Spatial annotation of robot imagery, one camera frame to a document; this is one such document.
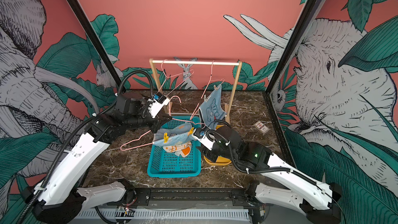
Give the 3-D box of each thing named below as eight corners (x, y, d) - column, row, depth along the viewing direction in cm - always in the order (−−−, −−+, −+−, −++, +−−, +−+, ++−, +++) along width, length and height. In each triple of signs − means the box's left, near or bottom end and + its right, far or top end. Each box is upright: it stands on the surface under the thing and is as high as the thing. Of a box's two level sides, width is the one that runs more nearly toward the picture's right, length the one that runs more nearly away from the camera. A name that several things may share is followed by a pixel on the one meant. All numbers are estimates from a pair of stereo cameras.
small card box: (262, 135, 99) (263, 133, 97) (253, 125, 104) (254, 123, 102) (269, 131, 101) (270, 129, 99) (259, 121, 106) (260, 119, 104)
